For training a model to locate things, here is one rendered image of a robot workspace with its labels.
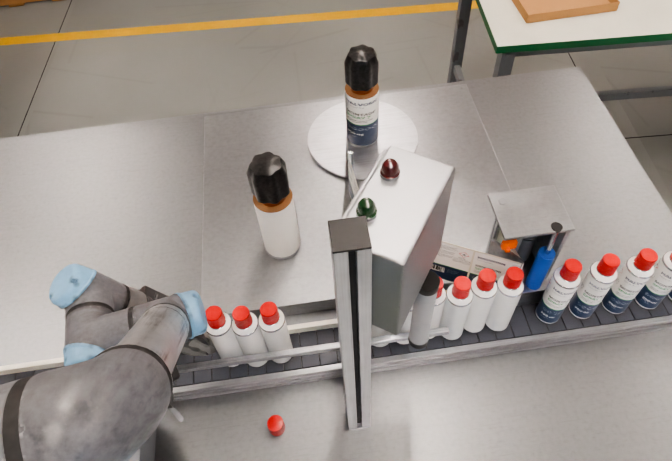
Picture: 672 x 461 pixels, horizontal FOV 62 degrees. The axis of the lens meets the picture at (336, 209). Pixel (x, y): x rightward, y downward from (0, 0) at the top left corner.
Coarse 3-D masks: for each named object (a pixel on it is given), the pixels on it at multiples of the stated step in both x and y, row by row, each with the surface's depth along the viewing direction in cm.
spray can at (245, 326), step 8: (232, 312) 105; (240, 312) 105; (248, 312) 105; (232, 320) 109; (240, 320) 104; (248, 320) 105; (256, 320) 108; (232, 328) 108; (240, 328) 106; (248, 328) 107; (256, 328) 108; (240, 336) 107; (248, 336) 107; (256, 336) 109; (240, 344) 111; (248, 344) 110; (256, 344) 111; (264, 344) 115; (248, 352) 113; (256, 352) 114; (264, 352) 116
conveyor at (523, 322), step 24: (528, 312) 124; (600, 312) 124; (624, 312) 123; (648, 312) 123; (312, 336) 123; (336, 336) 123; (480, 336) 121; (504, 336) 121; (192, 360) 121; (312, 360) 120; (336, 360) 120; (0, 384) 120; (192, 384) 120
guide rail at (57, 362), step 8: (328, 320) 122; (336, 320) 121; (288, 328) 121; (296, 328) 121; (304, 328) 121; (312, 328) 121; (320, 328) 122; (48, 360) 119; (56, 360) 119; (0, 368) 118; (8, 368) 118; (16, 368) 118; (24, 368) 118; (32, 368) 119; (40, 368) 119
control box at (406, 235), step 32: (384, 160) 74; (416, 160) 74; (384, 192) 71; (416, 192) 70; (448, 192) 75; (384, 224) 68; (416, 224) 67; (384, 256) 65; (416, 256) 69; (384, 288) 70; (416, 288) 79; (384, 320) 77
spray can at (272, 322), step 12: (264, 312) 105; (276, 312) 105; (264, 324) 107; (276, 324) 107; (264, 336) 110; (276, 336) 109; (288, 336) 114; (276, 348) 113; (288, 348) 116; (276, 360) 118; (288, 360) 120
